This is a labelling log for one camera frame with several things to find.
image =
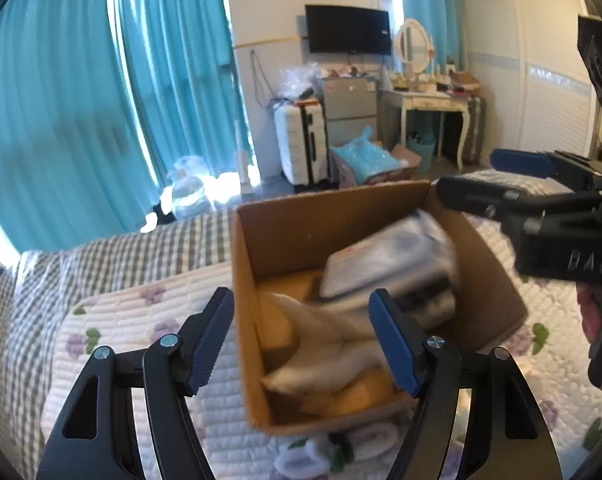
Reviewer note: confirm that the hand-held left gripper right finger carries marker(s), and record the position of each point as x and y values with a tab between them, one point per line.
396	345

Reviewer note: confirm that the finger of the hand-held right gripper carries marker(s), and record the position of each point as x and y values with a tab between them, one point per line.
523	162
481	196

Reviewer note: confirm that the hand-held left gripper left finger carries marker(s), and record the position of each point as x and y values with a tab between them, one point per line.
208	345

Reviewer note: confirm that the grey packaged cloth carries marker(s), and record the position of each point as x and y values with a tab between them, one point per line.
381	260

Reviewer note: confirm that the brown cardboard box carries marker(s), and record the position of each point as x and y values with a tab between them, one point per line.
281	230

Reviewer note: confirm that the white soft cloth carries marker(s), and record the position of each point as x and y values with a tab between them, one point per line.
321	355

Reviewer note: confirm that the person's right hand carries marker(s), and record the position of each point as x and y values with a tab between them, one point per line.
590	312

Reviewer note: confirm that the dark striped cloth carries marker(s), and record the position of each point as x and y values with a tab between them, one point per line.
428	302

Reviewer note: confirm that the dark checked suitcase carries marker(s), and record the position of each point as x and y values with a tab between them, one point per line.
476	127

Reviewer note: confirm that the teal waste bin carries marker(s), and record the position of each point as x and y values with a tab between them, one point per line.
422	147

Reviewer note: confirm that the small open cardboard box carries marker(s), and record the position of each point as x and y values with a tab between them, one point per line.
408	160

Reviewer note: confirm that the white floral quilt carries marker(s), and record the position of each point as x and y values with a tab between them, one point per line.
131	320

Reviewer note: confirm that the white fluffy item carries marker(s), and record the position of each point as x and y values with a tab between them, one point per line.
376	437

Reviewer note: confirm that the white wardrobe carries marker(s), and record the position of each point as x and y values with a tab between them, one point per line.
536	60

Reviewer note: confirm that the white dressing table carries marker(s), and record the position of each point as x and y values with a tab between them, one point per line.
421	102

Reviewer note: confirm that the box with blue bag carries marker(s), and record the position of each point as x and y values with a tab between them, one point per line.
368	160

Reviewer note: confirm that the grey mini fridge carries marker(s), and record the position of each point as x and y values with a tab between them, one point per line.
350	107

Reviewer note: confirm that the white plastic bag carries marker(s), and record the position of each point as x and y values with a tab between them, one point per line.
191	187

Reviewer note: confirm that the white oval mirror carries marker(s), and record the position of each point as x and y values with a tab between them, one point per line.
413	42

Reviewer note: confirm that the white suitcase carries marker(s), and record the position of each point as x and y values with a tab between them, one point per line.
293	142

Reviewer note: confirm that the clear plastic bag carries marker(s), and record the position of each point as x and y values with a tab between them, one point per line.
296	82

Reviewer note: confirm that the black wall television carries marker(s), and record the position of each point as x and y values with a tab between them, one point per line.
348	29

